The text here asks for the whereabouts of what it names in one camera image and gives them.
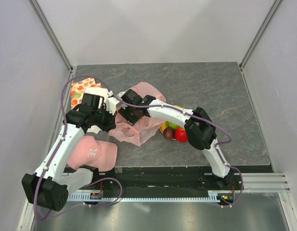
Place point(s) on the pink baseball cap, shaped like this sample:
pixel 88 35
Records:
pixel 93 153

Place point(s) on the pink plate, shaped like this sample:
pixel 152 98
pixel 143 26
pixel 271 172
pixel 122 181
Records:
pixel 161 130

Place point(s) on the yellow fake banana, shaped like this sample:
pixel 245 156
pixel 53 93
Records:
pixel 164 126

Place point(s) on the left aluminium frame post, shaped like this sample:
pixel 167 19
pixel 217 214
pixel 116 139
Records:
pixel 53 38

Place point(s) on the red fake fruit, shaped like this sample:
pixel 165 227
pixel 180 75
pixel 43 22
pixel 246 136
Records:
pixel 180 135

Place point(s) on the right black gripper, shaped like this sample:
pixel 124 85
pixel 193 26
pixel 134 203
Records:
pixel 124 112

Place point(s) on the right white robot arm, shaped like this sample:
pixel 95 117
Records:
pixel 201 132

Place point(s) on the dark purple fake plum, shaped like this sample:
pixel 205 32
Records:
pixel 169 133

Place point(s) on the right aluminium frame post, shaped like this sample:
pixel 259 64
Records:
pixel 260 32

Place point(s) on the green fake apple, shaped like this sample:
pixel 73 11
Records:
pixel 172 125

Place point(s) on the white cloth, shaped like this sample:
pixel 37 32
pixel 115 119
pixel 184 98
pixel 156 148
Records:
pixel 100 92

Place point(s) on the aluminium frame post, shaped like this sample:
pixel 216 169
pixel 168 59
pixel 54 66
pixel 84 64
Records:
pixel 53 38
pixel 260 32

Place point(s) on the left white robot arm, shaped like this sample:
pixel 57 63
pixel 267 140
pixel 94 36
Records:
pixel 47 187

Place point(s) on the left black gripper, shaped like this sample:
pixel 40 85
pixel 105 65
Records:
pixel 111 124

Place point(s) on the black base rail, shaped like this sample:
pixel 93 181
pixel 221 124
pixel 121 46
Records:
pixel 188 177

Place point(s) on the grey cable duct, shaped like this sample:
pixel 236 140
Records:
pixel 91 196

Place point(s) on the pink plastic bag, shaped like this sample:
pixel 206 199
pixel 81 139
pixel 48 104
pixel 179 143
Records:
pixel 143 129

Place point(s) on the floral orange cloth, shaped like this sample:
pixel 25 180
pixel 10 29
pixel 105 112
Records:
pixel 78 90

